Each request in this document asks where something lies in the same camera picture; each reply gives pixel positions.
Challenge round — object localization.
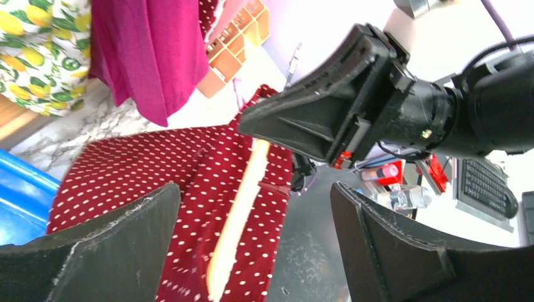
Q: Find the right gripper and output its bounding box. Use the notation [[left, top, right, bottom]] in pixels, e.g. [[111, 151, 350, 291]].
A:
[[238, 24, 455, 169]]

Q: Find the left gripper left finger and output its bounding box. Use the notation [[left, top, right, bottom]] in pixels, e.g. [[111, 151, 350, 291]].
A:
[[1, 182, 181, 301]]

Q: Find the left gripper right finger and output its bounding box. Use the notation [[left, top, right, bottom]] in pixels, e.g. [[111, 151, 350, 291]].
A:
[[330, 182, 533, 301]]

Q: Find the dark red polka-dot skirt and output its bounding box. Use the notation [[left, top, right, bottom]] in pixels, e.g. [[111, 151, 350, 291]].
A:
[[47, 118, 292, 301]]

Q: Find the orange wavy hanger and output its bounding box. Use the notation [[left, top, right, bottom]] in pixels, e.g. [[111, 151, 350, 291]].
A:
[[206, 140, 270, 301]]

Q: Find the lemon print skirt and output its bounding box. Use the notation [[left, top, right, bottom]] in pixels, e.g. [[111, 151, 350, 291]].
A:
[[1, 0, 92, 117]]

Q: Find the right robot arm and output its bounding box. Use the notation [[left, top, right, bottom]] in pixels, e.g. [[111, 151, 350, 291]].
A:
[[238, 24, 533, 169]]

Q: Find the magenta pleated skirt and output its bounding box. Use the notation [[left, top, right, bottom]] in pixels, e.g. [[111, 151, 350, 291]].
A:
[[89, 1, 208, 126]]

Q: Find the clear water bottle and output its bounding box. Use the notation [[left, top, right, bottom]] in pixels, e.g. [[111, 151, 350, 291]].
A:
[[371, 185, 434, 211]]

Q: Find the peach plastic organizer basket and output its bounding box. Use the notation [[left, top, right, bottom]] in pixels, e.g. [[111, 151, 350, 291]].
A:
[[196, 1, 270, 98]]

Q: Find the blue plastic bin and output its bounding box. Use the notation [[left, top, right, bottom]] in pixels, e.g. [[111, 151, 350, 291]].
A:
[[1, 150, 60, 245]]

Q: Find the black keyboard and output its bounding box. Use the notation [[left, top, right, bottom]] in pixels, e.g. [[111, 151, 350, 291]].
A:
[[452, 159, 519, 232]]

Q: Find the pink clipboard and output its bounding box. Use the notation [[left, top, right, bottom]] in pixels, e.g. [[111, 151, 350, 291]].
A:
[[205, 0, 249, 46]]

